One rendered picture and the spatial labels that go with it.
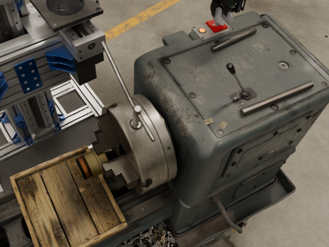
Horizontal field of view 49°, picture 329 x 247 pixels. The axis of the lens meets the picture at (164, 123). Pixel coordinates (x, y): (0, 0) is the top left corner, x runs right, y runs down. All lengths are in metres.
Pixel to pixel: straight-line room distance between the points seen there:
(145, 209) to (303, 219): 1.36
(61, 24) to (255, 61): 0.75
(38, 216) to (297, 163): 1.83
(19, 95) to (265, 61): 1.04
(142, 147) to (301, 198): 1.65
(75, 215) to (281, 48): 0.94
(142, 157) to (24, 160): 1.30
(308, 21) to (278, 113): 2.62
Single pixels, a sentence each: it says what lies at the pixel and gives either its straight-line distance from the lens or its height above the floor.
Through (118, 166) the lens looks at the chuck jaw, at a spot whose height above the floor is 1.11.
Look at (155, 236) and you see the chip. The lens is 1.63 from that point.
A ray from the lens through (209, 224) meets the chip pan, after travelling 1.71.
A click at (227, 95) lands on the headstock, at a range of 1.16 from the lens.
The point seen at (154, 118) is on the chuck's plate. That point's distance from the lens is 1.09.
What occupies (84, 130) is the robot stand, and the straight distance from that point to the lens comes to 2.31.
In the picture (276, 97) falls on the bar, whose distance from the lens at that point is 1.18.
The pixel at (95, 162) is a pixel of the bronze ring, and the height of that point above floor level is 1.12.
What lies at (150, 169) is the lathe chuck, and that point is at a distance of 1.09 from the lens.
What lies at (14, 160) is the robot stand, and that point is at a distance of 2.29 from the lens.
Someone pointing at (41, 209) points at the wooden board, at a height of 0.89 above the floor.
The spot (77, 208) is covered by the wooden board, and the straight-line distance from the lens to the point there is 1.34.
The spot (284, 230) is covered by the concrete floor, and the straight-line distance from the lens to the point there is 2.41.
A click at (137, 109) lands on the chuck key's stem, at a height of 1.32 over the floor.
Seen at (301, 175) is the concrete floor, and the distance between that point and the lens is 2.62.
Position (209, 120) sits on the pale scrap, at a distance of 1.08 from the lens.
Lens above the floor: 2.12
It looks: 55 degrees down
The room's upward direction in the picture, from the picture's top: 8 degrees clockwise
